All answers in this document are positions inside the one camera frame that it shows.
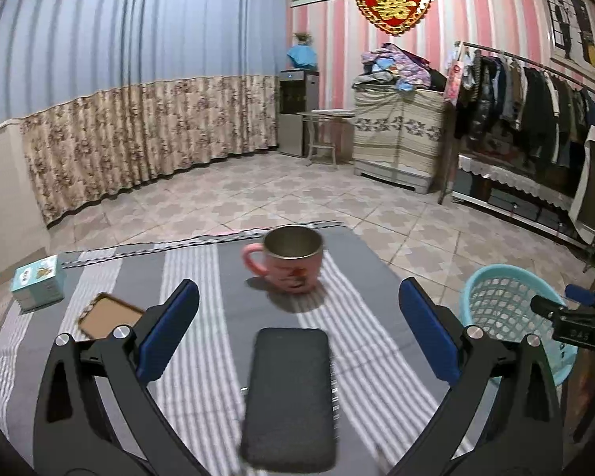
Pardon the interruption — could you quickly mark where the teal plastic basket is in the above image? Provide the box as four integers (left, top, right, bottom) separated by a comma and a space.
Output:
459, 264, 577, 386

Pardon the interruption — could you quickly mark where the brown phone case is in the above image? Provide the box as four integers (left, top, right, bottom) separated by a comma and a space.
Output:
78, 292, 144, 340

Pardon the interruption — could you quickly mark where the grey striped table cloth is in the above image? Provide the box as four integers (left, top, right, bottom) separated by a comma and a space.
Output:
0, 227, 447, 475

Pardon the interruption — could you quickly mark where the teal tissue box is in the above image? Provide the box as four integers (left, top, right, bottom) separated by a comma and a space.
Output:
10, 255, 65, 313

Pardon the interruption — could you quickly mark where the black power bank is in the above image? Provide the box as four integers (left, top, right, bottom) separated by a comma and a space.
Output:
240, 328, 337, 474

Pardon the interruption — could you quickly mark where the white low cabinet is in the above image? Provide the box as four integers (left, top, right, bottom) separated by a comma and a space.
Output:
0, 119, 50, 286

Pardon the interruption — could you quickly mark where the clothes rack with garments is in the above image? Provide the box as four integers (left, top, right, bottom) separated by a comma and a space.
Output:
440, 41, 595, 255

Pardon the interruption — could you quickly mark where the pink metal mug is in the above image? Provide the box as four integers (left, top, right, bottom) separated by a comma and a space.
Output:
242, 225, 324, 294

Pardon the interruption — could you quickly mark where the cloth covered cabinet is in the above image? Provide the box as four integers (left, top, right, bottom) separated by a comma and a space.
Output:
352, 86, 446, 194

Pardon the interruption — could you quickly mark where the pile of clothes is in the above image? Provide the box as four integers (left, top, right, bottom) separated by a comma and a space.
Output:
352, 43, 447, 92

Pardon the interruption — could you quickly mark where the small side table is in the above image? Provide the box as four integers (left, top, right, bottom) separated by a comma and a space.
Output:
299, 109, 355, 170

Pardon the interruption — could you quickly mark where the blue floral curtain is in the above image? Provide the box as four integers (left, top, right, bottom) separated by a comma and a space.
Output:
0, 0, 286, 223

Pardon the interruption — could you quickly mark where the grey water dispenser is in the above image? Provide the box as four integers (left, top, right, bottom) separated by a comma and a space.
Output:
277, 69, 319, 157

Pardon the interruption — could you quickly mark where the blue water bottle cover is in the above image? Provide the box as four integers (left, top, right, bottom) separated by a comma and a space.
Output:
287, 44, 318, 71

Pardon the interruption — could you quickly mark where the small potted plant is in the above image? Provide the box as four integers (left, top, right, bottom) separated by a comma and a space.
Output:
294, 32, 313, 45

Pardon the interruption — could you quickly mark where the framed wall picture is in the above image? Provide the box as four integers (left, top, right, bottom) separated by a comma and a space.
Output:
544, 0, 595, 82

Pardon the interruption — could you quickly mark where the red heart wall decoration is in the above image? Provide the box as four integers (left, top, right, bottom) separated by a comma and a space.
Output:
355, 0, 432, 36

